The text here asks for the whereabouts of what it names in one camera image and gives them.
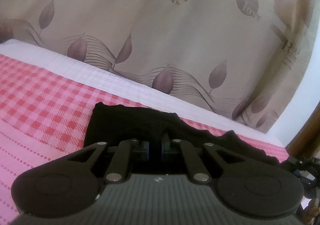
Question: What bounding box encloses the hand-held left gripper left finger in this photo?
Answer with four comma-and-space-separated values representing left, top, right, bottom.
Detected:
66, 138, 153, 183

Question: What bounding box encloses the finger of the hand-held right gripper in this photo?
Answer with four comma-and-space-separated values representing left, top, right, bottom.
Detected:
287, 155, 313, 169
294, 168, 320, 192

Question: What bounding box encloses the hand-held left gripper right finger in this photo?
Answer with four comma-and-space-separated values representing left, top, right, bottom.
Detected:
160, 134, 251, 183

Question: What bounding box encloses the black sweater with rose print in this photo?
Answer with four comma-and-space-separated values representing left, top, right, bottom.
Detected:
84, 102, 280, 174

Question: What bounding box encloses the brown wooden door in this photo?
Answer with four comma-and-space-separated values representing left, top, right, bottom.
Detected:
287, 100, 320, 160

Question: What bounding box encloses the pink checked bed sheet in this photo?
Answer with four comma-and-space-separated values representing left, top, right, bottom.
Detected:
0, 38, 288, 225

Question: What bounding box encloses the beige leaf print curtain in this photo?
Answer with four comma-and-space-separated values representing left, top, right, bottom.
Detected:
0, 0, 316, 133

